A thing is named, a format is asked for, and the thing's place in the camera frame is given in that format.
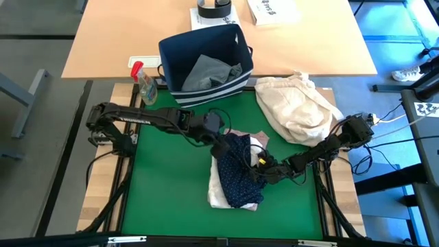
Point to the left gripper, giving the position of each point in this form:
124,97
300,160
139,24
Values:
202,132

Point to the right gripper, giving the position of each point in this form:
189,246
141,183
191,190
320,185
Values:
276,169

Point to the dark navy garment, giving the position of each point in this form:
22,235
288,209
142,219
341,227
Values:
236,178

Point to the pink waffle-knit shirt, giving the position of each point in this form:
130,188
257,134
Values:
262,137

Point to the white shirt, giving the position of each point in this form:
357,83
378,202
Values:
216,192

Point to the grey garment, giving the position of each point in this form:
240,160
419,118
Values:
209,73

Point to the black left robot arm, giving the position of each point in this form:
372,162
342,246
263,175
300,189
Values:
137,118

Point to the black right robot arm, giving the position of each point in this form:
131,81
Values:
336,144

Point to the navy white striped basket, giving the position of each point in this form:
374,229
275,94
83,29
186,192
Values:
209,96

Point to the green table mat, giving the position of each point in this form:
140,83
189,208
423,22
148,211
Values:
171,188

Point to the cream cloth garment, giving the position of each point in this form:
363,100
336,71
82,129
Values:
295,106

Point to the clear bottle with red cap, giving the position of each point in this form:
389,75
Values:
146,87

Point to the small white square plate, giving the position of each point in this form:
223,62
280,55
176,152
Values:
144,61

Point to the small white printed box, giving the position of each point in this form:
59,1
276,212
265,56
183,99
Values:
205,23

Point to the light wooden table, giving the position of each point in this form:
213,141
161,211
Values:
308,51

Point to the black curved band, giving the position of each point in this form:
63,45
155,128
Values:
214,12

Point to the white printed flat box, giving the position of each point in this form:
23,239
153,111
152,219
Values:
274,12

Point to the black side desk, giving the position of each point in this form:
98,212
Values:
425,154

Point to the person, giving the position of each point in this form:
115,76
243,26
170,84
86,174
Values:
408,73

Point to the white marker tag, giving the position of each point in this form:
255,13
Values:
427,109

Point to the grey metal furniture leg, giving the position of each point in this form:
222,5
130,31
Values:
31,103

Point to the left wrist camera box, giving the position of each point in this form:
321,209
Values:
212,121

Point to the silver metal bracket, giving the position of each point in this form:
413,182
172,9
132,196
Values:
317,243
127,239

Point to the black aluminium table frame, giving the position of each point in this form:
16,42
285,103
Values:
113,206

